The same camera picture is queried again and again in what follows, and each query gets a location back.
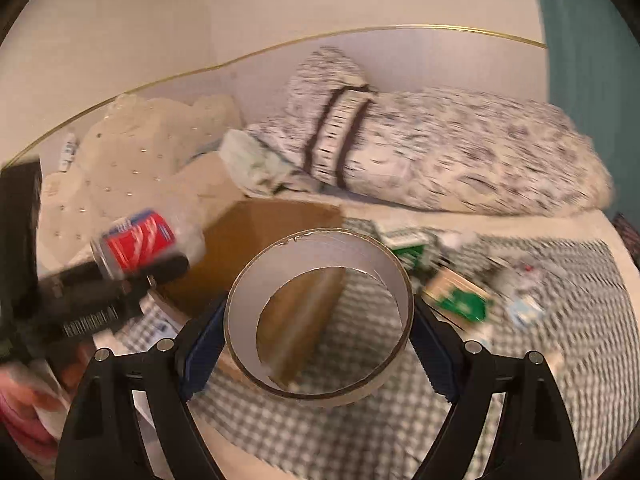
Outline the red label plastic bottle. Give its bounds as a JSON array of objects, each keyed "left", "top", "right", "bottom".
[{"left": 90, "top": 202, "right": 206, "bottom": 280}]

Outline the green white medicine box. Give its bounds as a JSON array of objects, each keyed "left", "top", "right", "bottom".
[{"left": 375, "top": 223, "right": 434, "bottom": 274}]

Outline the beige tape roll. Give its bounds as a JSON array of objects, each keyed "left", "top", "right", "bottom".
[{"left": 224, "top": 228, "right": 414, "bottom": 408}]

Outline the left hand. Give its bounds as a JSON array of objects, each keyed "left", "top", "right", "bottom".
[{"left": 1, "top": 364, "right": 63, "bottom": 464}]

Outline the green beige small box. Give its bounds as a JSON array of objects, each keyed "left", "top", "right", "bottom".
[{"left": 421, "top": 266, "right": 494, "bottom": 332}]

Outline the beige studded cushion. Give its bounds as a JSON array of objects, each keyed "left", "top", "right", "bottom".
[{"left": 37, "top": 94, "right": 243, "bottom": 271}]

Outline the brown cardboard box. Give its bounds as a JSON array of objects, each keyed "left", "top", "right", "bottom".
[{"left": 158, "top": 152, "right": 346, "bottom": 380}]

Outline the cream bed sheet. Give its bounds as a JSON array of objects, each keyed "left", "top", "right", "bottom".
[{"left": 317, "top": 192, "right": 634, "bottom": 269}]

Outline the pale green towel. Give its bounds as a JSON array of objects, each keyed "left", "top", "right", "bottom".
[{"left": 218, "top": 129, "right": 299, "bottom": 197}]

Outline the floral white pillow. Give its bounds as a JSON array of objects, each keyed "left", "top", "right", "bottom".
[{"left": 248, "top": 47, "right": 614, "bottom": 217}]

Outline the teal curtain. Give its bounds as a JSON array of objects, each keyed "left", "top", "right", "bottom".
[{"left": 539, "top": 0, "right": 639, "bottom": 224}]

